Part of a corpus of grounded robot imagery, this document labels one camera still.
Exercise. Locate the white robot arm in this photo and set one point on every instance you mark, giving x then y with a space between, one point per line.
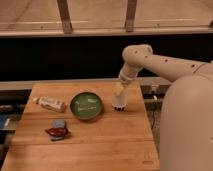
186 125

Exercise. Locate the yellow gripper tip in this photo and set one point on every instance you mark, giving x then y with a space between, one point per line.
119 88

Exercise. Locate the green bowl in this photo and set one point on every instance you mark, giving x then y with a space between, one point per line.
86 105

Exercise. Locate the white tube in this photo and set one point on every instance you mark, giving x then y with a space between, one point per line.
50 104

